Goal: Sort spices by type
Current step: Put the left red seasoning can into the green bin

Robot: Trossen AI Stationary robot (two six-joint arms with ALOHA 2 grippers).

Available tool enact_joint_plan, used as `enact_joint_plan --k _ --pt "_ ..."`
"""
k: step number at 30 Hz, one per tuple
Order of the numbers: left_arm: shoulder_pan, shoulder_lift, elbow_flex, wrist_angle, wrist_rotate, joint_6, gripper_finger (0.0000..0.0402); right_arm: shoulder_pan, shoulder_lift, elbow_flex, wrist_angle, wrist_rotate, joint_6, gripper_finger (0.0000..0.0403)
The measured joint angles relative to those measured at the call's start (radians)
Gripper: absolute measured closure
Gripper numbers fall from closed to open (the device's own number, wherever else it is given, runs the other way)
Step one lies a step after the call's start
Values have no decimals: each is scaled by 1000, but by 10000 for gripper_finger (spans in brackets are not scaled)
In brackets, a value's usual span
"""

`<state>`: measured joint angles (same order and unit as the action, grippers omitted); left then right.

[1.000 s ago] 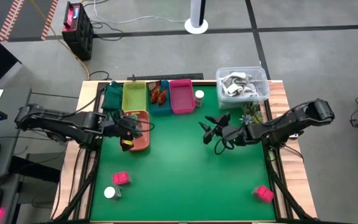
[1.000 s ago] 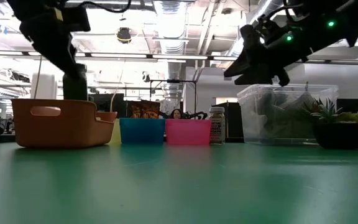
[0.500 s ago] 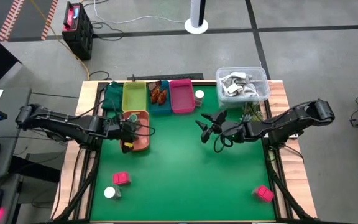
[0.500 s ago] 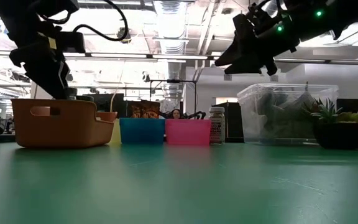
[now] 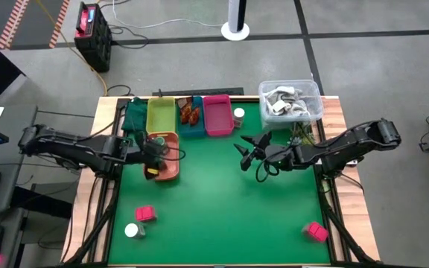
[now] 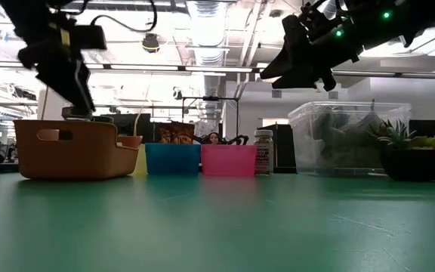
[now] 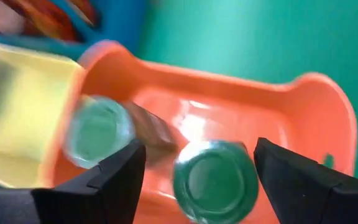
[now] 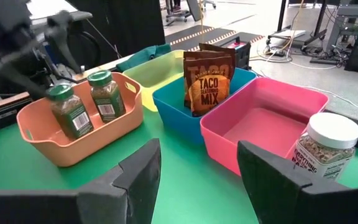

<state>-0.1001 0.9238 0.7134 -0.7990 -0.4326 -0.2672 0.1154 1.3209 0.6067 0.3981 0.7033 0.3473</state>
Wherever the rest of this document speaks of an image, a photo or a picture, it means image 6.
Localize metal rig crossbar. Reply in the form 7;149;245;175
0;60;435;80

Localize teal plastic bin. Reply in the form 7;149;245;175
144;142;202;176

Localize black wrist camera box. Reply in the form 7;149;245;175
66;24;108;51

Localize white-lid spice jar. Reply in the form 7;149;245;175
254;129;275;176

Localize green table mat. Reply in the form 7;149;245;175
0;172;435;272

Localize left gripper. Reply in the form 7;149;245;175
17;22;95;111

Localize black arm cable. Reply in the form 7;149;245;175
88;0;158;33

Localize black cabinet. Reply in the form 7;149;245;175
257;123;298;174

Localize person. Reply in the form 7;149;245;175
204;131;224;145

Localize orange plastic bin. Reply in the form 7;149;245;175
13;119;143;180

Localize black monitor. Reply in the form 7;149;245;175
409;119;435;139
100;113;153;144

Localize yellow-green plastic bin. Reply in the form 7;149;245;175
132;143;149;177

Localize crumpled grey cloth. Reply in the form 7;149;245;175
304;111;388;169

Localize clear plastic storage box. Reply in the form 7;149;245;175
287;100;412;177

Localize black frame stand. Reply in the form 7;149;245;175
181;95;240;139

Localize black overhead camera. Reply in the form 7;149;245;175
141;32;161;54

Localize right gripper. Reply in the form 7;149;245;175
260;0;366;92

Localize brown spice packet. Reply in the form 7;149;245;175
153;121;196;145

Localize green succulent plant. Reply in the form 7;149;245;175
366;119;435;151

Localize pink plastic bin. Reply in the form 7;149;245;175
200;144;258;178

